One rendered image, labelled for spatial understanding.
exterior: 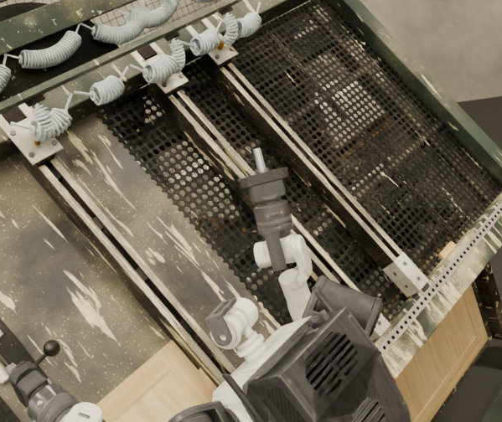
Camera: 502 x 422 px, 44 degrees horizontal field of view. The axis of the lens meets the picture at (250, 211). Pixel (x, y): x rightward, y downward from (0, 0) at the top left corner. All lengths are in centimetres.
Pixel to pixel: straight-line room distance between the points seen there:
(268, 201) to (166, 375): 55
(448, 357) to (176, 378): 132
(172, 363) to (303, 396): 68
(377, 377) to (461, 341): 157
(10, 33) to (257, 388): 166
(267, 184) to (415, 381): 125
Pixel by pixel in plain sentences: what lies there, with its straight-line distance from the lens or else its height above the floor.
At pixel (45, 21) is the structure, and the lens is 247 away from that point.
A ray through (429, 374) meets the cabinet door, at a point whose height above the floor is 41.
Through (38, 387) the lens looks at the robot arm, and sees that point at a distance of 143.
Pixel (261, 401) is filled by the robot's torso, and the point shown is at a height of 134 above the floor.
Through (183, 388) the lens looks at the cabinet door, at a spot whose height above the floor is 114.
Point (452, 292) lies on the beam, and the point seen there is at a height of 83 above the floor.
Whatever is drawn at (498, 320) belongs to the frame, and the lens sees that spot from 293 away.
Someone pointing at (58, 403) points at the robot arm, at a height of 141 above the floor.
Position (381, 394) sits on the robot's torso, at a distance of 121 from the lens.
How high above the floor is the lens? 202
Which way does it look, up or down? 19 degrees down
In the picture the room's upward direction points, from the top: 24 degrees counter-clockwise
